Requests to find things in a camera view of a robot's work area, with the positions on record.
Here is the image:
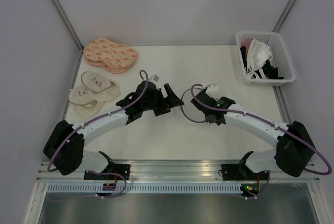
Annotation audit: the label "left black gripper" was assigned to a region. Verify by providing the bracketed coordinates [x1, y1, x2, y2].
[142, 84, 184, 117]

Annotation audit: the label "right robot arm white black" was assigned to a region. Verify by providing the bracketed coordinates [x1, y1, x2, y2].
[191, 91, 315, 180]

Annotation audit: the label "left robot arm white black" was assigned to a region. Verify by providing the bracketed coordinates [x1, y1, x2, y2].
[43, 81, 184, 180]

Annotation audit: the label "orange patterned laundry bags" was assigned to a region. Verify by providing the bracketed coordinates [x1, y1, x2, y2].
[83, 38, 138, 74]

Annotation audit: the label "white bra in basket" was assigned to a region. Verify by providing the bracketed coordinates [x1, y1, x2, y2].
[246, 39, 273, 78]

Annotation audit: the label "beige bag top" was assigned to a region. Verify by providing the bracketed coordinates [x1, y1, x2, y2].
[80, 71, 113, 93]

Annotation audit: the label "black garment in basket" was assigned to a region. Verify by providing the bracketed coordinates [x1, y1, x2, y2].
[240, 46, 284, 80]

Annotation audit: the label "pink garment in basket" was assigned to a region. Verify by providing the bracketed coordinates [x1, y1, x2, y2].
[241, 38, 253, 50]

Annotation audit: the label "white plastic basket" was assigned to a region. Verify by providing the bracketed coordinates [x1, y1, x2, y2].
[235, 31, 295, 86]

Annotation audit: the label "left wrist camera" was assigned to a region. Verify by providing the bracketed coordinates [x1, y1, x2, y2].
[150, 75, 159, 83]

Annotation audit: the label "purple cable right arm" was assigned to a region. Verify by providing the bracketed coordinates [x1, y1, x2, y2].
[190, 83, 332, 175]

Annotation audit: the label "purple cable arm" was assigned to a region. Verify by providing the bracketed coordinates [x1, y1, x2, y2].
[190, 83, 332, 175]
[46, 69, 150, 174]

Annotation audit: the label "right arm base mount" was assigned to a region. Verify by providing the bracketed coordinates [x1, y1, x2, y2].
[221, 163, 254, 181]

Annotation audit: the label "aluminium rail front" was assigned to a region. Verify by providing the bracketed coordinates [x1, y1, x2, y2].
[37, 160, 320, 183]

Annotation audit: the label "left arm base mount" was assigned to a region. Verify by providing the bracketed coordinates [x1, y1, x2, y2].
[83, 163, 131, 181]

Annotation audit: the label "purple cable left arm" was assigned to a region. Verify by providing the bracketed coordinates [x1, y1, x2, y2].
[46, 69, 150, 174]

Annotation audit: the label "white slotted cable duct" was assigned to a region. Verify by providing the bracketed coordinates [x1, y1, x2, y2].
[47, 182, 242, 194]

